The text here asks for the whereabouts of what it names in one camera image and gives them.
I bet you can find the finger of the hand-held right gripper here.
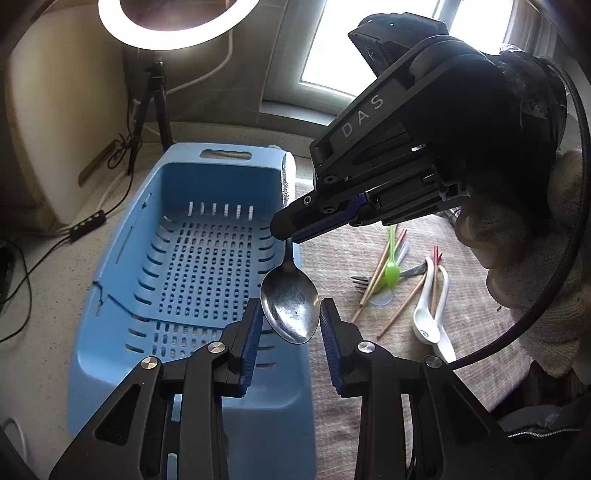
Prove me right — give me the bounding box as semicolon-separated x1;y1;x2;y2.
270;189;369;241
293;165;463;245

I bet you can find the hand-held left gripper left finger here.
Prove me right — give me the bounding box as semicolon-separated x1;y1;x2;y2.
48;298;265;480

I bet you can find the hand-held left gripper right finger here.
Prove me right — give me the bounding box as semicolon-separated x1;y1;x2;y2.
320;298;536;480

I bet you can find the metal spoon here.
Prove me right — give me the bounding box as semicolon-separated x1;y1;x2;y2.
260;237;321;345

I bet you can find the clear plastic spoon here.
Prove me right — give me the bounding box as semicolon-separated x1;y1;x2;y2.
372;240;411;308

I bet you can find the metal fork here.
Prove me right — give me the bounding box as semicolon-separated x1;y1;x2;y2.
351;261;432;292

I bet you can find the green plastic spoon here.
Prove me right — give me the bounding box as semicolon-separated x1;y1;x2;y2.
385;225;402;284

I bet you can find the white ceramic spoon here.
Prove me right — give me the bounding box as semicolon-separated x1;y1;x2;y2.
429;265;459;364
412;257;444;345

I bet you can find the blue slotted basket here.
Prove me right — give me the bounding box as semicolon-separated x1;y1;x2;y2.
68;142;319;480

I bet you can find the person's right hand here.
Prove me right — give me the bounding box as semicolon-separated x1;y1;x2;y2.
456;149;591;376

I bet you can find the window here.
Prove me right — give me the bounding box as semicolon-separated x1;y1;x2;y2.
299;0;518;95

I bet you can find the pink plaid cloth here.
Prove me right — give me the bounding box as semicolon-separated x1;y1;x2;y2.
293;182;532;480

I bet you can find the black tripod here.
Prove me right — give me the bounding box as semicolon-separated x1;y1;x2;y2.
124;51;174;177

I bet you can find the person's dark jacket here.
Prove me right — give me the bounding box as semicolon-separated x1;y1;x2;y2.
499;401;591;480

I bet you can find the white cutting board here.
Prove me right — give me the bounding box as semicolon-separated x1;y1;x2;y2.
9;32;131;227

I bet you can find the black braided cable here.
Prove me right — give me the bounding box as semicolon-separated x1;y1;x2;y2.
450;55;591;370

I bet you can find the white power cable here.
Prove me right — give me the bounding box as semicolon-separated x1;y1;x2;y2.
164;32;234;93

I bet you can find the black cable with inline controller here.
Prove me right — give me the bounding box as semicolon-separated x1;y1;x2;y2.
0;134;145;344

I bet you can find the ring light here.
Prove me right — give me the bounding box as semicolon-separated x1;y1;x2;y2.
98;0;260;51

